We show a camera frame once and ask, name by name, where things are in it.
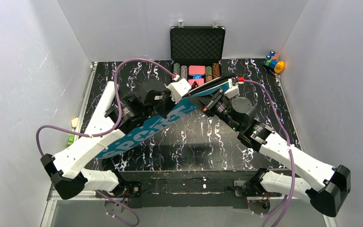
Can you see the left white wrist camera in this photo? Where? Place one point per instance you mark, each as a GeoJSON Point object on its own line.
{"type": "Point", "coordinates": [178, 88]}

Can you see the black poker chip case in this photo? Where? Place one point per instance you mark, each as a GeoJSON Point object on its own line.
{"type": "Point", "coordinates": [196, 52]}

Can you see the blue racket cover bag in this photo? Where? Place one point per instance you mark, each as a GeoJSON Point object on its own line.
{"type": "Point", "coordinates": [156, 123]}

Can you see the colourful toy block train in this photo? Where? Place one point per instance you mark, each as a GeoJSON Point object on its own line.
{"type": "Point", "coordinates": [272, 61]}

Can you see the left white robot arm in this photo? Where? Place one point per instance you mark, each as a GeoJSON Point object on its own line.
{"type": "Point", "coordinates": [117, 125]}

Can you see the green clip on rail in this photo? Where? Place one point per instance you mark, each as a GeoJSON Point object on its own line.
{"type": "Point", "coordinates": [71, 139]}

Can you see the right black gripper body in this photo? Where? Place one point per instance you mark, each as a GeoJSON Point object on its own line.
{"type": "Point", "coordinates": [207, 104]}

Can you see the white shuttlecock tube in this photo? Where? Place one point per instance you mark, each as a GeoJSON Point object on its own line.
{"type": "Point", "coordinates": [98, 122]}

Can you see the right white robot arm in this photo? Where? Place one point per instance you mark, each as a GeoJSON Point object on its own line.
{"type": "Point", "coordinates": [325, 187]}

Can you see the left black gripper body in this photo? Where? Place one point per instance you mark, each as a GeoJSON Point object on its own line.
{"type": "Point", "coordinates": [161, 102]}

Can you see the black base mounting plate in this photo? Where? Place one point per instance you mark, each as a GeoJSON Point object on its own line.
{"type": "Point", "coordinates": [199, 188]}

